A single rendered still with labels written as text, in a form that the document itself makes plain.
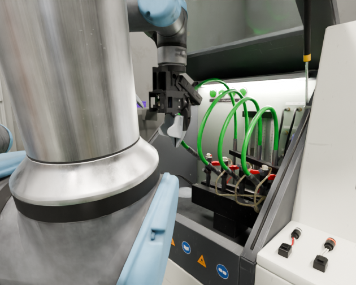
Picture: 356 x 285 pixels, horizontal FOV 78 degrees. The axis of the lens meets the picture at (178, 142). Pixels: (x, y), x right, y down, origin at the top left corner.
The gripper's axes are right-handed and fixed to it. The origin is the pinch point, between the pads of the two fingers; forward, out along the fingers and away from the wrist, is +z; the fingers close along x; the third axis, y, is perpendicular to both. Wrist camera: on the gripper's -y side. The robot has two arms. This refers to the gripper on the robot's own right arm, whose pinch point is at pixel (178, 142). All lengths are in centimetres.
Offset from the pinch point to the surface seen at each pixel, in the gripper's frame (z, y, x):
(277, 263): 23.7, -3.5, 27.9
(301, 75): -22, -54, 13
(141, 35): -138, -214, -326
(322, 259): 21.5, -8.7, 35.2
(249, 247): 24.6, -5.2, 20.5
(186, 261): 38.8, -3.0, 0.9
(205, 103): -11, -57, -37
